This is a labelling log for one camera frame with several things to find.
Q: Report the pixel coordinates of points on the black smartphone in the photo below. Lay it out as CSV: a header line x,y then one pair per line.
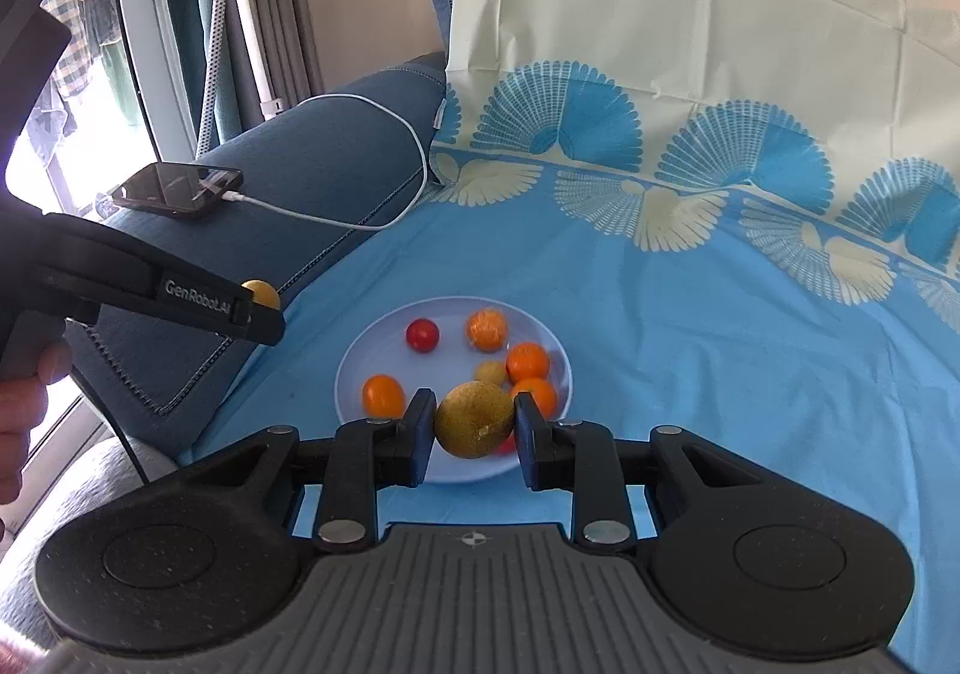
x,y
176,188

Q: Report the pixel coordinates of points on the light blue plate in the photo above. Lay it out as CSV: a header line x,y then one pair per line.
x,y
375,351

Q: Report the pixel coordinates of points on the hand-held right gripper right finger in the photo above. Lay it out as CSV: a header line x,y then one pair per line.
x,y
529,441

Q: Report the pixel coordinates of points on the person's left hand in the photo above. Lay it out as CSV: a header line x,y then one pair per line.
x,y
22,419

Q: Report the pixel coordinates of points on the grey-green curtain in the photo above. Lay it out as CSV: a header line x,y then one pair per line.
x,y
292,6

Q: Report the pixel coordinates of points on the red cherry tomato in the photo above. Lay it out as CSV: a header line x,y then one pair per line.
x,y
508,447
422,335

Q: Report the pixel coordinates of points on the yellow-brown longan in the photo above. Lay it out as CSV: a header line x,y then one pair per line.
x,y
474,419
491,371
261,291

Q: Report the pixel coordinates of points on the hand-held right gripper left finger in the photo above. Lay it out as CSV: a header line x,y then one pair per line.
x,y
418,434

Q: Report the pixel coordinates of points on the blue printed cloth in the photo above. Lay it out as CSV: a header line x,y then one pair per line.
x,y
675,344

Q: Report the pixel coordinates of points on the blue sofa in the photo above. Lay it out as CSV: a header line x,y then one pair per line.
x,y
322,149

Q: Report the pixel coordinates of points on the orange mandarin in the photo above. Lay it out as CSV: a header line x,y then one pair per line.
x,y
383,395
538,396
528,362
487,330

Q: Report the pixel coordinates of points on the white window frame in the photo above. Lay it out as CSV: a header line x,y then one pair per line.
x,y
150,44

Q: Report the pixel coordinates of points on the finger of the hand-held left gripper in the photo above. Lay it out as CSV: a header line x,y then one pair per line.
x,y
262,327

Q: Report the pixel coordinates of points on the white steamer stand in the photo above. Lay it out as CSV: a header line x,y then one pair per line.
x,y
251,29

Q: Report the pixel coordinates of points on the grey fleece fabric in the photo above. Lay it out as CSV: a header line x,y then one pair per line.
x,y
75,486

